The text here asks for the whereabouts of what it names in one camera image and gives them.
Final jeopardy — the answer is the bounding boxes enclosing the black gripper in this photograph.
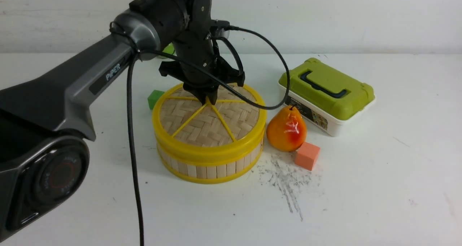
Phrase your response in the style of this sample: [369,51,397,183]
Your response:
[160,0,245,105]

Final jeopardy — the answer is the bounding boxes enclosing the yellow woven steamer lid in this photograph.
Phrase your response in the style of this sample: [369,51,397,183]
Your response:
[152,84,267,166]

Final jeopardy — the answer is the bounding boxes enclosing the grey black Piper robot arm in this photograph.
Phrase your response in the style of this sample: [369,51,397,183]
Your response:
[0,0,245,241]

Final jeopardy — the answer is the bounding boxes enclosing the bamboo steamer basket base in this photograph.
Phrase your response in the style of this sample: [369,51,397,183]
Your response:
[157,136,265,185]

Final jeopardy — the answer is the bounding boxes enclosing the green foam cube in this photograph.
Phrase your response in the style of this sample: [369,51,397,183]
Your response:
[147,90,165,110]

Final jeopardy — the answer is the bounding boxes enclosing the green ball with stem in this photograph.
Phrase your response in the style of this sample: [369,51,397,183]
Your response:
[163,43,175,55]

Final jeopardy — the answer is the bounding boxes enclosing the orange yellow toy pear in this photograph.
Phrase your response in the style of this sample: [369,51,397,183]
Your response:
[266,106,308,152]

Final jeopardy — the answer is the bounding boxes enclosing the salmon pink foam cube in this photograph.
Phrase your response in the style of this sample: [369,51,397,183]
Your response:
[294,142,321,171]

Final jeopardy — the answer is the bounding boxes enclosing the green lidded white storage box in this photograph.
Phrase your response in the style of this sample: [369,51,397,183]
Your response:
[278,57,376,136]

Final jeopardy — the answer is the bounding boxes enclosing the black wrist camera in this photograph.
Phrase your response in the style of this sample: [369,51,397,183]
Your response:
[210,19,230,39]

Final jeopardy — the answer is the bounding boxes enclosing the black camera cable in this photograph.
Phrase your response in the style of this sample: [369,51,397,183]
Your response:
[109,21,291,246]

